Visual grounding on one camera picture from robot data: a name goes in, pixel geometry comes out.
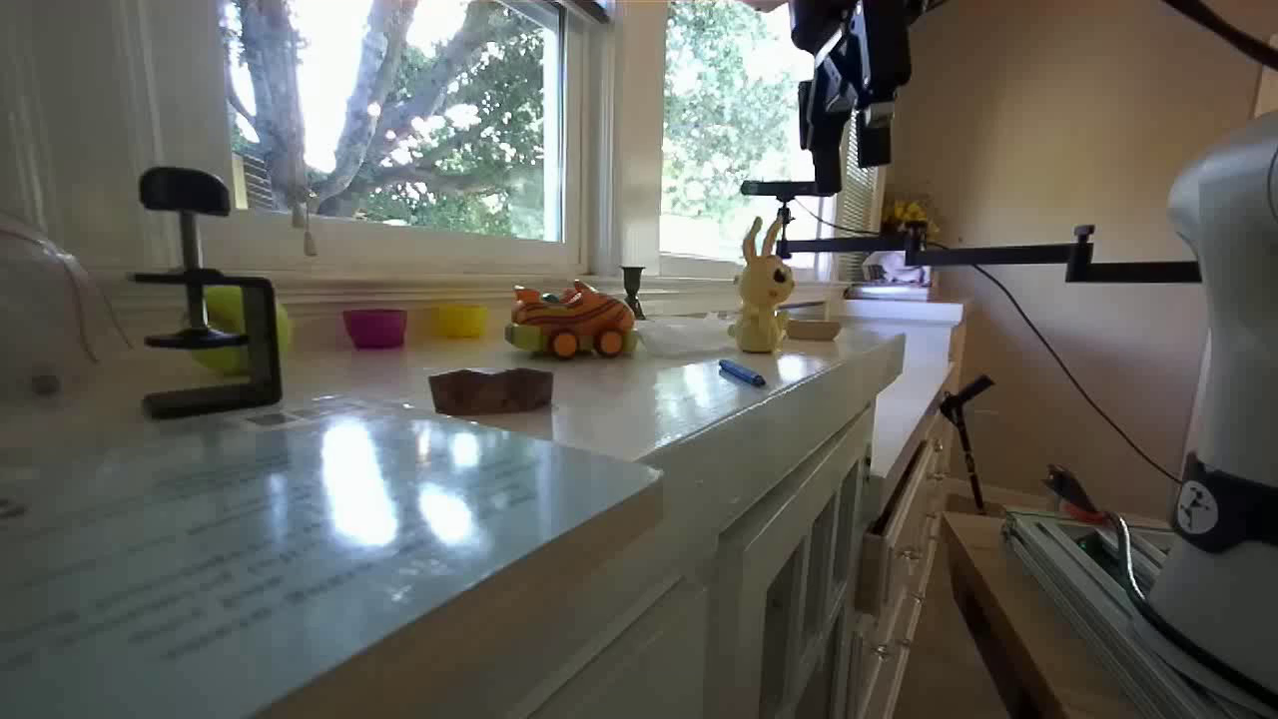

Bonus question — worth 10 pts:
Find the yellow plush rabbit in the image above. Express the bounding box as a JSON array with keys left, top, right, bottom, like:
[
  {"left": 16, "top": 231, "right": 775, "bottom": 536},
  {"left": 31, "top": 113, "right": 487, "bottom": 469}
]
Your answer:
[{"left": 730, "top": 214, "right": 795, "bottom": 354}]

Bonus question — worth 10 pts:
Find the small dark shiny goblet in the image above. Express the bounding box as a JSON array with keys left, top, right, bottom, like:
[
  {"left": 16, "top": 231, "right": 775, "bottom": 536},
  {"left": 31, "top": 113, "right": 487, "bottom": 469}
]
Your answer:
[{"left": 623, "top": 267, "right": 647, "bottom": 319}]

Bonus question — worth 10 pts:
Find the wooden side table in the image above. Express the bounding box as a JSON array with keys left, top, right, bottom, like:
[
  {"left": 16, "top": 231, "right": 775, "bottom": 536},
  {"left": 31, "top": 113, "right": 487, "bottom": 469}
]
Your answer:
[{"left": 941, "top": 512, "right": 1138, "bottom": 719}]

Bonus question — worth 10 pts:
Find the brown wooden block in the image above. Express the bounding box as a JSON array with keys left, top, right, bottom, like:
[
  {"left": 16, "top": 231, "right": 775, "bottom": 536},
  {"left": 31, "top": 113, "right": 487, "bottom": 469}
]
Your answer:
[{"left": 427, "top": 367, "right": 555, "bottom": 414}]

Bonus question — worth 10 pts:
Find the orange toy car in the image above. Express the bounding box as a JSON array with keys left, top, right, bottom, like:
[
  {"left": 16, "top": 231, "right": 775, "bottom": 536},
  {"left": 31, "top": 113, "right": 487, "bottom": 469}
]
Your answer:
[{"left": 509, "top": 284, "right": 636, "bottom": 360}]

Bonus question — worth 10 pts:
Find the black tripod stand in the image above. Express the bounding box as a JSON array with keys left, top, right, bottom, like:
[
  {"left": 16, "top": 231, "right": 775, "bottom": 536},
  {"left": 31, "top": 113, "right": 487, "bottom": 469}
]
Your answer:
[{"left": 939, "top": 375, "right": 994, "bottom": 512}]

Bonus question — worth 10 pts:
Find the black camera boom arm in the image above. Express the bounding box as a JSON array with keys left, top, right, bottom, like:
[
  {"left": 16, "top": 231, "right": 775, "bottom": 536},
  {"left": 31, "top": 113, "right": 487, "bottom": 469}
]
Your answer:
[{"left": 783, "top": 224, "right": 1201, "bottom": 284}]

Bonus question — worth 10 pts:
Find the purple cup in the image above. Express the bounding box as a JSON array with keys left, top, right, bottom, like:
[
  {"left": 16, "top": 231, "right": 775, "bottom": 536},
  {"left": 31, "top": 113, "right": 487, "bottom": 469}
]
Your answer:
[{"left": 342, "top": 308, "right": 409, "bottom": 351}]

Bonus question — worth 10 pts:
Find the laminated paper sheet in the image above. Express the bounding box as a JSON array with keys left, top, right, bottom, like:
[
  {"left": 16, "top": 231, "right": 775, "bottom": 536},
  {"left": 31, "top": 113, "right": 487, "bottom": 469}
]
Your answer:
[{"left": 0, "top": 411, "right": 659, "bottom": 719}]

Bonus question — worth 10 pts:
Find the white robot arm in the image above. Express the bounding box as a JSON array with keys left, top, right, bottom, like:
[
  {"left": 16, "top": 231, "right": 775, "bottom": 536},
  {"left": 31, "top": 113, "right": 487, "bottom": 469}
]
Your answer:
[{"left": 783, "top": 0, "right": 1278, "bottom": 704}]

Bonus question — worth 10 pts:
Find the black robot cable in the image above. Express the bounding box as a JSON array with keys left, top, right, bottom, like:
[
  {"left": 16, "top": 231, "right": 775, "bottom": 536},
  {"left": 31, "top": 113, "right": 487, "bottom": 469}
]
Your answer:
[{"left": 969, "top": 259, "right": 1184, "bottom": 488}]

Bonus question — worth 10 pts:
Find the black table clamp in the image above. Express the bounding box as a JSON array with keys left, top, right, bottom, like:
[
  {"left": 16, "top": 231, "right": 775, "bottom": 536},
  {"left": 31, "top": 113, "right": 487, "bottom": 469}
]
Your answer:
[{"left": 136, "top": 169, "right": 285, "bottom": 419}]

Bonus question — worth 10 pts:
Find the blue marker pen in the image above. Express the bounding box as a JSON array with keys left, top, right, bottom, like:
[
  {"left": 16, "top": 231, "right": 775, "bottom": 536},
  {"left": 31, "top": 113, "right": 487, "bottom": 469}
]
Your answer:
[{"left": 720, "top": 360, "right": 768, "bottom": 388}]

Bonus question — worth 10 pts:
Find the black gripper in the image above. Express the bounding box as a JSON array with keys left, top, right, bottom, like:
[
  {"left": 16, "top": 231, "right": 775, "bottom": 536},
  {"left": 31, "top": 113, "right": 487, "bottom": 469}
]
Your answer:
[{"left": 785, "top": 0, "right": 912, "bottom": 195}]

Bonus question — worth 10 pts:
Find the yellow cup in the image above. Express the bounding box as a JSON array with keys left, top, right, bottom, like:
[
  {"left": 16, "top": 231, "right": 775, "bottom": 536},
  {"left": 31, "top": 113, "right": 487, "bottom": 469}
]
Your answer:
[{"left": 433, "top": 303, "right": 491, "bottom": 339}]

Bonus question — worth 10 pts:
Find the white cabinet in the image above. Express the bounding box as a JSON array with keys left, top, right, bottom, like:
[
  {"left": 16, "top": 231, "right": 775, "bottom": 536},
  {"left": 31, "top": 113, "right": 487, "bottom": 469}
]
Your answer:
[{"left": 534, "top": 303, "right": 961, "bottom": 719}]

